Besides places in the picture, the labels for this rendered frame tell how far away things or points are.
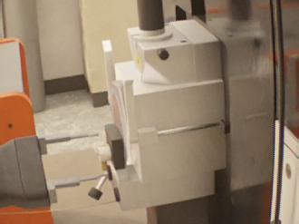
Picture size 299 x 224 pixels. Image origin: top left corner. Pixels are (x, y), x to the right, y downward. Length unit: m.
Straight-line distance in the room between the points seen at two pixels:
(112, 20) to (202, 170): 3.17
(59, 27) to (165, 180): 3.53
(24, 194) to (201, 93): 0.21
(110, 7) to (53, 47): 0.58
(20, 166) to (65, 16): 3.49
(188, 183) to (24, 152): 0.18
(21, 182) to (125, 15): 3.18
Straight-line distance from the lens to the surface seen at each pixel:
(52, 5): 4.14
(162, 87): 0.65
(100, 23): 3.82
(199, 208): 0.73
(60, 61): 4.24
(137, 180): 0.69
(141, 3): 0.65
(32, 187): 0.69
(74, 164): 1.73
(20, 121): 1.04
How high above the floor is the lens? 1.48
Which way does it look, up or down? 22 degrees down
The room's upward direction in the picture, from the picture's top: 5 degrees counter-clockwise
